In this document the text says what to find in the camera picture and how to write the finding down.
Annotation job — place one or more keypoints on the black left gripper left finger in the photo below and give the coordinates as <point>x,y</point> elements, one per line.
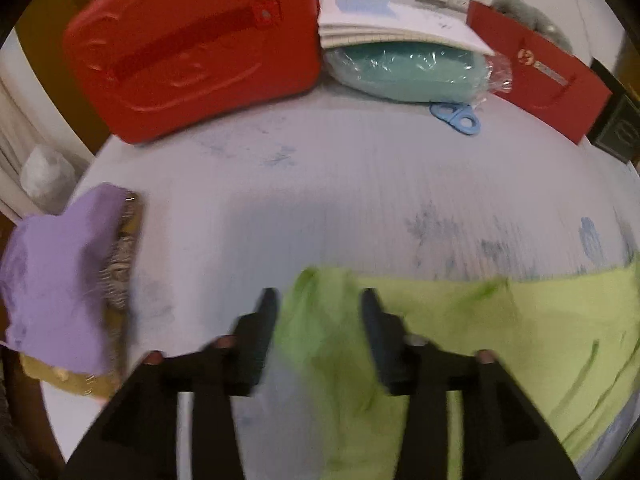
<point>136,434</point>

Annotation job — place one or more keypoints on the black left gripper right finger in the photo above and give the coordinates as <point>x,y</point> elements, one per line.
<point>503,434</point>

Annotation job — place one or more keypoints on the light green t-shirt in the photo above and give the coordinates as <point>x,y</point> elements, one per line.
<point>572,344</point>

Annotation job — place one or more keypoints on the purple folded garment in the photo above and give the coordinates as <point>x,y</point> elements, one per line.
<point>49,280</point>

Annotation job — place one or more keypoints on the white floral bed sheet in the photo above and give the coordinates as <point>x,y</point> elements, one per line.
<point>335,178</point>

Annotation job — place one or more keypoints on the black box with gold print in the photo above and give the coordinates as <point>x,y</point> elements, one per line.
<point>616,130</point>

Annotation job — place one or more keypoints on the red paper gift bag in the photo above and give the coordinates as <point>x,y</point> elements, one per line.
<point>549,83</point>

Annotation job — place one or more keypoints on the teal item in plastic bag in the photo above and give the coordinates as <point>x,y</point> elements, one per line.
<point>416,72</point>

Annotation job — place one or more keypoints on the red zippered storage case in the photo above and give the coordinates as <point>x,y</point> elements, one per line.
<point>152,67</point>

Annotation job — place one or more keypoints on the grey fluffy item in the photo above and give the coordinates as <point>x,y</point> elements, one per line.
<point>535,20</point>

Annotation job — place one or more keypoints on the white booklet stack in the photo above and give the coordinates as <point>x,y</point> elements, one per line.
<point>348,22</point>

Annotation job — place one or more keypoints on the blue plastic ring tag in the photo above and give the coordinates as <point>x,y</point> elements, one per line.
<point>459,116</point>

